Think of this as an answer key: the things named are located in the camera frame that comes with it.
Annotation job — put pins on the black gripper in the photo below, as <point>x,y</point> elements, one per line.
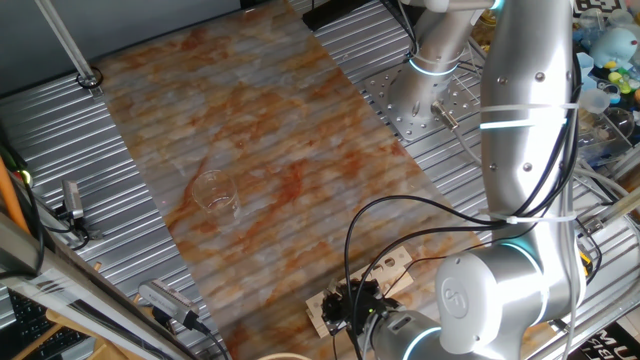
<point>367,300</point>

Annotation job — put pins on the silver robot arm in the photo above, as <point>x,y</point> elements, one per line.
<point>525,150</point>

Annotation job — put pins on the wooden test tube rack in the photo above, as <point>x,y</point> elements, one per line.
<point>402,256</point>

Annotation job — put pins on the printed beige paper bucket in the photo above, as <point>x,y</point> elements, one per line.
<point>285,355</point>

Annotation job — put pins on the clear glass beaker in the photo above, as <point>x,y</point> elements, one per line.
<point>215,187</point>

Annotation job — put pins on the orange marble pattern mat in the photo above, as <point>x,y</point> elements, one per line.
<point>225,125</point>

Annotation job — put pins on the black board white letters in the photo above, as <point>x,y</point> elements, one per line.
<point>610,345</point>

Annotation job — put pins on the black keyboard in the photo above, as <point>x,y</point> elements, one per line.
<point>30,325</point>

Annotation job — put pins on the clear plastic measuring cup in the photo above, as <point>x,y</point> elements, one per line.
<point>597,100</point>

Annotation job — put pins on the clear glass dome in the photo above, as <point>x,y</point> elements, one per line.
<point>620,122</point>

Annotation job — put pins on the blue hexagonal box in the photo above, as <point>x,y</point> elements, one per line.
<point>586,65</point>

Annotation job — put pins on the orange stick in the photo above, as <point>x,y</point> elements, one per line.
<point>10,200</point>

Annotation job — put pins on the green yellow small toy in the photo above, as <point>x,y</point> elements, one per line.
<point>620,82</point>

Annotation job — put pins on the light blue plush toy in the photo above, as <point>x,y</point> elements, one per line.
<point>615,47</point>

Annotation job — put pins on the slanted metal pole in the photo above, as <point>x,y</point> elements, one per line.
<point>62,37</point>

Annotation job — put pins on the black white marker tag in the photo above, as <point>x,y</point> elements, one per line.
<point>600,6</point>

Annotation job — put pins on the ribbed grey depth camera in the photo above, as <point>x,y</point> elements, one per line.
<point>165,300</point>

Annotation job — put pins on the grey metal frame bar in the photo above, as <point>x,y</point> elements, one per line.
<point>75,300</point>

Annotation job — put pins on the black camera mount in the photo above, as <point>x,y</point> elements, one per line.
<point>67,214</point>

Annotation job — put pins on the slim grey camera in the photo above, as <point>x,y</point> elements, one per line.
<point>72,197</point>

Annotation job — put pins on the aluminium rail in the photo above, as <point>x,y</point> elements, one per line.
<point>620,207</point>

